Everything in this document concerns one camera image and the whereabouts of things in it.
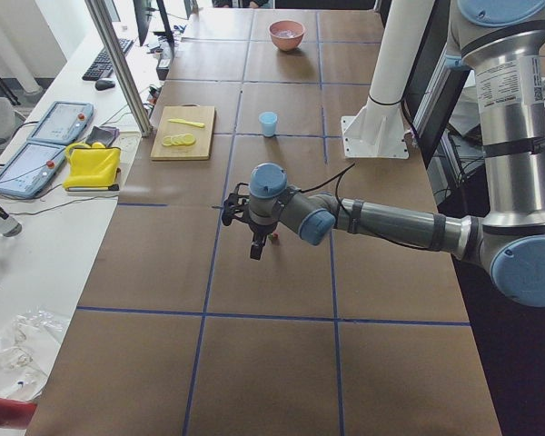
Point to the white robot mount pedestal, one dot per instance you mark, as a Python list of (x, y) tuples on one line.
[(377, 130)]

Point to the yellow cloth bag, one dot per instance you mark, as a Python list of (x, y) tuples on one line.
[(93, 167)]

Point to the teach pendant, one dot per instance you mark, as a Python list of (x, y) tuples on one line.
[(29, 171), (63, 122)]

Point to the light blue plastic cup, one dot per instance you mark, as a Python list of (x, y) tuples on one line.
[(268, 122)]

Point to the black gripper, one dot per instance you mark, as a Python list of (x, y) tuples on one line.
[(258, 232)]

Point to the upper teach pendant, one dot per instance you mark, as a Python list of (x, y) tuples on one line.
[(63, 122)]

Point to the pile of ice cubes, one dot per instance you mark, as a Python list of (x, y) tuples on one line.
[(285, 33)]

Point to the aluminium frame post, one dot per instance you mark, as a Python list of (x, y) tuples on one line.
[(104, 26)]

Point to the black computer mouse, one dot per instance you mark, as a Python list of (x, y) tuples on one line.
[(104, 84)]

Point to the lemon slice two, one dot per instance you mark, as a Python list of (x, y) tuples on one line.
[(174, 139)]

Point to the lemon slice four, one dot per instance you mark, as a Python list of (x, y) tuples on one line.
[(191, 139)]

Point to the black keyboard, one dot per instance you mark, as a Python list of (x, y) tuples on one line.
[(101, 66)]

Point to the clear plastic wrap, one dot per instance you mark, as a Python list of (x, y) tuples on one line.
[(29, 345)]

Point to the wooden cutting board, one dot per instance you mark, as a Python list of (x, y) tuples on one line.
[(200, 150)]

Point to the yellow plastic knife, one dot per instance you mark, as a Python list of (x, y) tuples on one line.
[(186, 122)]

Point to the black monitor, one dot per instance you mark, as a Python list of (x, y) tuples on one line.
[(143, 10)]

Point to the red strawberry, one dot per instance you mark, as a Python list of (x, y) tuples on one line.
[(274, 237)]

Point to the lower teach pendant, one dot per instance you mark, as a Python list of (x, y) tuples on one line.
[(29, 171)]

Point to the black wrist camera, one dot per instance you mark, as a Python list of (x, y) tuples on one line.
[(236, 206)]

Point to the pink bowl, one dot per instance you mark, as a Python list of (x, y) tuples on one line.
[(287, 44)]

